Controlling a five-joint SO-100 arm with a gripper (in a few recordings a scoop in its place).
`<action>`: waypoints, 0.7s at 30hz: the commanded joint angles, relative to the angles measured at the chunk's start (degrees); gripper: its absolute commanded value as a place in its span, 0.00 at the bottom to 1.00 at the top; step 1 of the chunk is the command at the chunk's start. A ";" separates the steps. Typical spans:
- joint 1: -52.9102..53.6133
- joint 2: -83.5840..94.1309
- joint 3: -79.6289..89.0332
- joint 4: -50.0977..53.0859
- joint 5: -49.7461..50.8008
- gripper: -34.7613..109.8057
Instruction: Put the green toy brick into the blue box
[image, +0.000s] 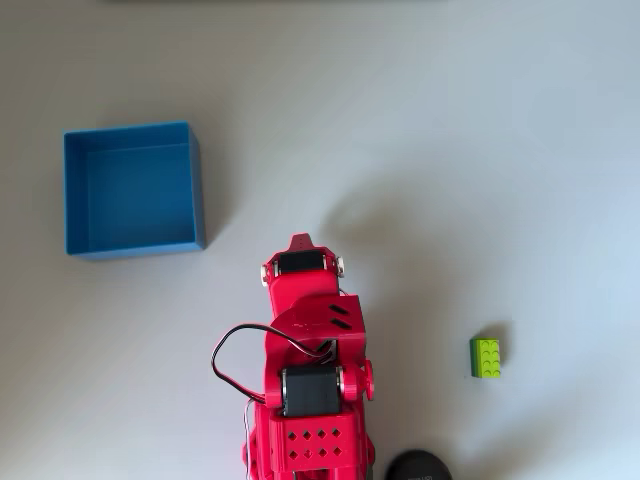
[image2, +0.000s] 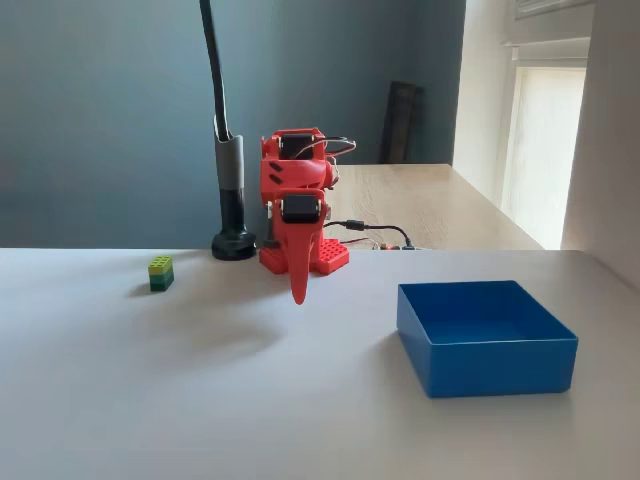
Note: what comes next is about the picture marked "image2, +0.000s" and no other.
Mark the red gripper, black servo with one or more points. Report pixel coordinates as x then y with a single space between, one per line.
298 210

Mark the red robot arm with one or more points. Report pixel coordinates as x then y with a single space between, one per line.
295 172

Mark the black gooseneck stand, grey sleeve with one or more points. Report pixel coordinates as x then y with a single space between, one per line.
232 200

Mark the small controller board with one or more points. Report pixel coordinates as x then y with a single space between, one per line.
386 246

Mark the light wooden table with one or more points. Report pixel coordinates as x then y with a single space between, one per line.
425 200

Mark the green and yellow brick block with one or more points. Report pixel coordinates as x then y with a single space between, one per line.
161 276

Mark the dark wooden board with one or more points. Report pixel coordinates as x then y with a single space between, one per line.
400 125

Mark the white window blind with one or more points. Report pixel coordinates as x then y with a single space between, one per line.
545 150

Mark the blue box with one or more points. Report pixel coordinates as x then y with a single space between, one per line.
500 367

